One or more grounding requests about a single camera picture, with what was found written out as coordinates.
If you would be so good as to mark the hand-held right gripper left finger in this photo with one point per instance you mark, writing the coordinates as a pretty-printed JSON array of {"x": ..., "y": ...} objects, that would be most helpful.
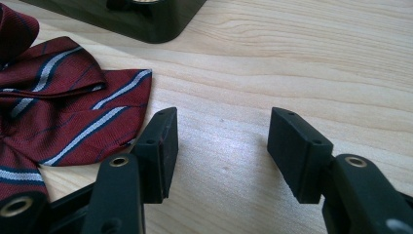
[{"x": 152, "y": 162}]

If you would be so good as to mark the black box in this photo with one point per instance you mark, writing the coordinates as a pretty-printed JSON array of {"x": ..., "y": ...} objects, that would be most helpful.
[{"x": 130, "y": 18}]

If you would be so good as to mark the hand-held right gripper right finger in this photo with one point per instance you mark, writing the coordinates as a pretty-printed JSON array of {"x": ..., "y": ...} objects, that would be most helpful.
[{"x": 302, "y": 156}]

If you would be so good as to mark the red striped necktie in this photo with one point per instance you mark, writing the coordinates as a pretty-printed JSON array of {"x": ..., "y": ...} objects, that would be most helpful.
[{"x": 58, "y": 107}]

